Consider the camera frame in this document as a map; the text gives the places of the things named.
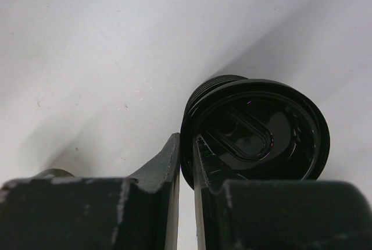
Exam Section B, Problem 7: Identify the black cup lid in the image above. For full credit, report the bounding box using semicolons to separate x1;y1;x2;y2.
184;79;330;180

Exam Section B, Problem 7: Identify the grey straw holder cup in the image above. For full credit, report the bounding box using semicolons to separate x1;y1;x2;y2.
32;169;74;179

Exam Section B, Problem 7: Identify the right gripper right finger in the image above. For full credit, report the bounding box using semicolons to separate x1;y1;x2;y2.
193;138;371;249

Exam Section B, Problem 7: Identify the black ribbed coffee cup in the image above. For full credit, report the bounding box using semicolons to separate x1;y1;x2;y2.
180;74;248;190

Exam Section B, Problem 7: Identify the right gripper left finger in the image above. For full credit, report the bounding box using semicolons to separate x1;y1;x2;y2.
1;133;180;249

